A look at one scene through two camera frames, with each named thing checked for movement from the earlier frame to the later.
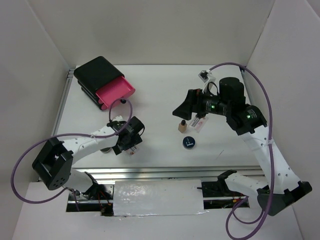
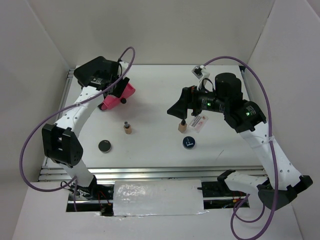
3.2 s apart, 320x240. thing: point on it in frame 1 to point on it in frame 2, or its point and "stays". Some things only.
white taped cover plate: [158, 197] stays
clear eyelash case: [197, 124] stays
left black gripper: [135, 140] to [123, 83]
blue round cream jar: [188, 142] stays
